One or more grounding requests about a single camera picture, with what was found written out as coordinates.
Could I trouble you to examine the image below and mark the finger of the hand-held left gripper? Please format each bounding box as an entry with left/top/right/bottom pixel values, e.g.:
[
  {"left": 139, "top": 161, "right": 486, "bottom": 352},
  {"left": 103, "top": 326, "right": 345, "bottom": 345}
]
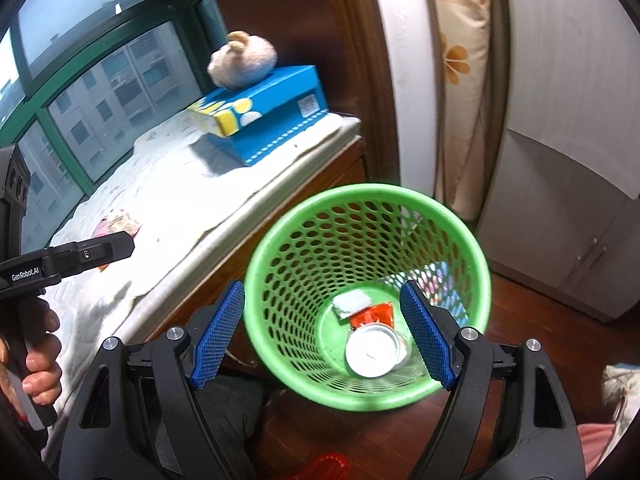
[{"left": 42, "top": 231, "right": 136, "bottom": 282}]

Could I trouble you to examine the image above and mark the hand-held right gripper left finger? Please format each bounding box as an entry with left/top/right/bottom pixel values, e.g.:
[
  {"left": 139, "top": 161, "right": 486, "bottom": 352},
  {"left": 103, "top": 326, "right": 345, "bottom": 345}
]
[{"left": 59, "top": 280, "right": 256, "bottom": 480}]

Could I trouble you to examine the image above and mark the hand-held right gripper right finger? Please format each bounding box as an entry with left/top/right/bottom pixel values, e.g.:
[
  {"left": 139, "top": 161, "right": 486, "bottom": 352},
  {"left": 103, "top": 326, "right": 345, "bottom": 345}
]
[{"left": 400, "top": 280, "right": 586, "bottom": 480}]

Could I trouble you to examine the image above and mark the pink snack wrapper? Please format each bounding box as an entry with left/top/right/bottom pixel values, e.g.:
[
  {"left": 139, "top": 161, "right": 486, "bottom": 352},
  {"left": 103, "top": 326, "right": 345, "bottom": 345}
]
[{"left": 94, "top": 210, "right": 141, "bottom": 238}]

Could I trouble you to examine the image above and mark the green plastic mesh basket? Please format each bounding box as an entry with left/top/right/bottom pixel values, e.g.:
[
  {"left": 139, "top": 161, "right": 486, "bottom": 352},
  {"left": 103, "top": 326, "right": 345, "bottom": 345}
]
[{"left": 243, "top": 183, "right": 493, "bottom": 413}]

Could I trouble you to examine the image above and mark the person's left hand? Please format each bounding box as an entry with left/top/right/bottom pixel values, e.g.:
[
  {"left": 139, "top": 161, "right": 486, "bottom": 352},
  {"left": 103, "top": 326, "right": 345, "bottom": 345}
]
[{"left": 22, "top": 299, "right": 64, "bottom": 406}]

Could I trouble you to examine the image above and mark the white round plastic lid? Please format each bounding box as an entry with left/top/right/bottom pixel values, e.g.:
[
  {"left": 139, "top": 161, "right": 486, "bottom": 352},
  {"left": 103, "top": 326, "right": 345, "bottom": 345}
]
[{"left": 346, "top": 326, "right": 412, "bottom": 378}]

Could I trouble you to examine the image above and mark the red crumpled wrapper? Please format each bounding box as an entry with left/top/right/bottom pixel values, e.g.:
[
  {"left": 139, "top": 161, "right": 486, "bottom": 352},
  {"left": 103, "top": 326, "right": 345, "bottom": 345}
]
[{"left": 349, "top": 301, "right": 398, "bottom": 333}]

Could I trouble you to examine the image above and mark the dark grey cloth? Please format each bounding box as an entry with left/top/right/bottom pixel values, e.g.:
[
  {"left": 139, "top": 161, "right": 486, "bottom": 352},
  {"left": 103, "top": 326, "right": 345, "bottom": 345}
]
[{"left": 155, "top": 375, "right": 266, "bottom": 480}]

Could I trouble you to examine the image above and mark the white quilted mat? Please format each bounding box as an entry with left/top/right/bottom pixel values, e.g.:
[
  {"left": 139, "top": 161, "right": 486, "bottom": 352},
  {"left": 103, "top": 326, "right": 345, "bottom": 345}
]
[{"left": 40, "top": 112, "right": 362, "bottom": 466}]

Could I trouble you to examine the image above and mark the red plastic object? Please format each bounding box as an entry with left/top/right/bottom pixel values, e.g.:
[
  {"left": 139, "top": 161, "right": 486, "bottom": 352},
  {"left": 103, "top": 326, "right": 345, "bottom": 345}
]
[{"left": 292, "top": 452, "right": 351, "bottom": 480}]

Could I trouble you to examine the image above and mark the grey apartment building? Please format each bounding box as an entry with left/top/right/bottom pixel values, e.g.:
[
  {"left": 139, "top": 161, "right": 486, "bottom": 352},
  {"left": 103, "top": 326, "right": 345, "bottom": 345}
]
[{"left": 0, "top": 25, "right": 201, "bottom": 241}]

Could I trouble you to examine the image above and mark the brown wooden window seat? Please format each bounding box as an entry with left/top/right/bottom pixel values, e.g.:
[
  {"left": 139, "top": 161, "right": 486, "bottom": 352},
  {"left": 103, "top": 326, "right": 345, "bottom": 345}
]
[{"left": 125, "top": 135, "right": 368, "bottom": 376}]

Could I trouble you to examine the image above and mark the white crumpled cloth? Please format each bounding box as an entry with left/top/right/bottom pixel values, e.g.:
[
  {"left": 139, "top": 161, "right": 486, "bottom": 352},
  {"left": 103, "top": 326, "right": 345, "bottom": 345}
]
[{"left": 600, "top": 364, "right": 640, "bottom": 436}]

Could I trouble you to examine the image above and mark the pink cloth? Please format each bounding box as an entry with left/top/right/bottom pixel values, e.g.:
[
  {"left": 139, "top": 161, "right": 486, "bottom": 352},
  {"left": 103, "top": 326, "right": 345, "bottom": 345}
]
[{"left": 577, "top": 422, "right": 626, "bottom": 478}]

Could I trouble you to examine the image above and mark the white wardrobe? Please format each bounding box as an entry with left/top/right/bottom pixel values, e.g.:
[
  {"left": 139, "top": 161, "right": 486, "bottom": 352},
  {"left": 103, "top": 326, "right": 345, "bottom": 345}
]
[{"left": 475, "top": 0, "right": 640, "bottom": 323}]

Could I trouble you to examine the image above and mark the blue dotted cardboard box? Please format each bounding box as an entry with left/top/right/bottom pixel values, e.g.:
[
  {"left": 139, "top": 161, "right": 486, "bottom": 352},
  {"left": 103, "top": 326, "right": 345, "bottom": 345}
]
[{"left": 186, "top": 64, "right": 330, "bottom": 168}]

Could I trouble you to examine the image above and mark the beige plush toy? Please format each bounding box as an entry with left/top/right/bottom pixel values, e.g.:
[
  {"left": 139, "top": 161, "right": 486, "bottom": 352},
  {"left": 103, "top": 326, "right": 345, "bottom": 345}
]
[{"left": 207, "top": 31, "right": 277, "bottom": 89}]

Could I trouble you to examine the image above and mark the beige floral curtain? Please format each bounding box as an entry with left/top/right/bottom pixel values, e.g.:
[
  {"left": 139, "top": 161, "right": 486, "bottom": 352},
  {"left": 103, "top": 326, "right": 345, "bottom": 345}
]
[{"left": 425, "top": 0, "right": 506, "bottom": 221}]

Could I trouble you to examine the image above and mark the green window frame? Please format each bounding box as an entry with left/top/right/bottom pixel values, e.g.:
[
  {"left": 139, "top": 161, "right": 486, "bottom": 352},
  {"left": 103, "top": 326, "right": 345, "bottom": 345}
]
[{"left": 0, "top": 0, "right": 236, "bottom": 198}]

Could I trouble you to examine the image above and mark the dark wooden frame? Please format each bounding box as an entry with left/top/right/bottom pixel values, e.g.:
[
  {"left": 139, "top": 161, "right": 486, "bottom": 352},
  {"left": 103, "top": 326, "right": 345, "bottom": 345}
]
[{"left": 205, "top": 0, "right": 401, "bottom": 186}]

